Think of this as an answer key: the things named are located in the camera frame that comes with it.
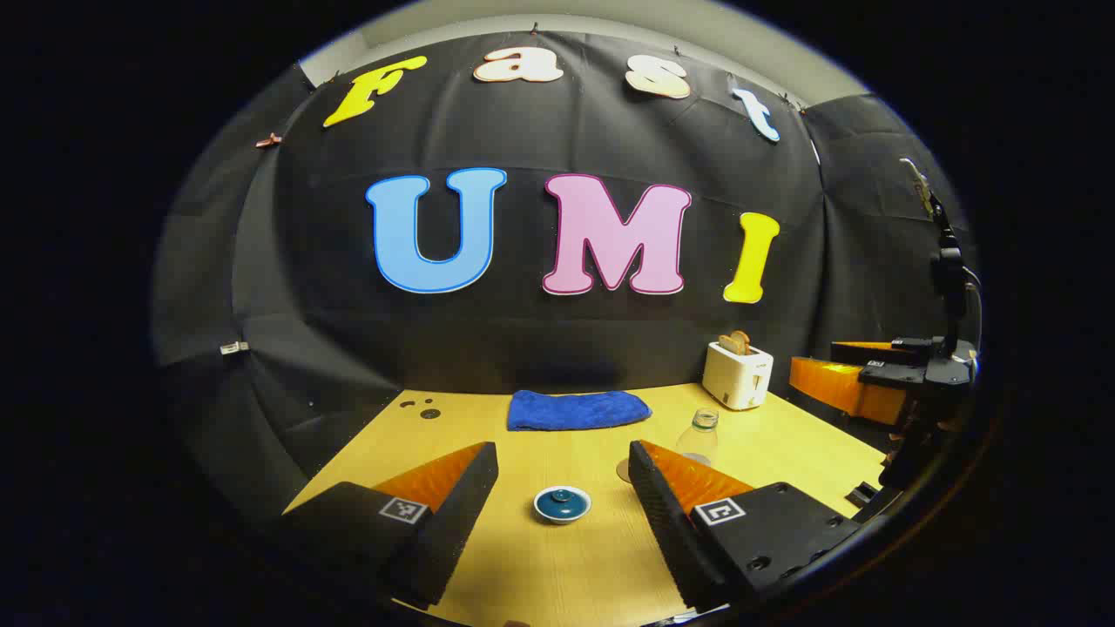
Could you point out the small black block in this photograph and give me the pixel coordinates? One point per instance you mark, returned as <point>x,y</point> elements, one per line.
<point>862,495</point>

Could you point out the copper metal clip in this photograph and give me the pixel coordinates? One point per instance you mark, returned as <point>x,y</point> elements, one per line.
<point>268,139</point>

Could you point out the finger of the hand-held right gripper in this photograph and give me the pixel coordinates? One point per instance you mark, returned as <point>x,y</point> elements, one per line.
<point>880,351</point>
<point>836,387</point>

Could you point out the black backdrop cloth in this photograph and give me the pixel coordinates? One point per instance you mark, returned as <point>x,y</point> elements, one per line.
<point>566,348</point>

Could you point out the white toaster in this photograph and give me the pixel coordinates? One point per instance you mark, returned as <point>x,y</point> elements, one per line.
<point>736,379</point>

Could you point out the silver metal clip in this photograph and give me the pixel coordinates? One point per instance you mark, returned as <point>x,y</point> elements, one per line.
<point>233,347</point>

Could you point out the blue towel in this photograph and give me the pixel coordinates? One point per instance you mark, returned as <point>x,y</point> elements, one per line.
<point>575,409</point>

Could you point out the white teacup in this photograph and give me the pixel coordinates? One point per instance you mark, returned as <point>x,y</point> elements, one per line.
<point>562,522</point>

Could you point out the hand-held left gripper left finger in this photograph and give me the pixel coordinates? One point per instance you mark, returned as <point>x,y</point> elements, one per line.
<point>457,514</point>

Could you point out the brown cork coaster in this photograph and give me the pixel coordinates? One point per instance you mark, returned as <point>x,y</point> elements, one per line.
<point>623,471</point>

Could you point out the toasted bread slice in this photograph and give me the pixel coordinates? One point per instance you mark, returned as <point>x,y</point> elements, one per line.
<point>736,342</point>

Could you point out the clear plastic water bottle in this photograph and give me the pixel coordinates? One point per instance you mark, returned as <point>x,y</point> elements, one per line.
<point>699,440</point>

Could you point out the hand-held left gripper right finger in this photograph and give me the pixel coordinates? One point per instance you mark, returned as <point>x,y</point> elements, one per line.
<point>666,522</point>

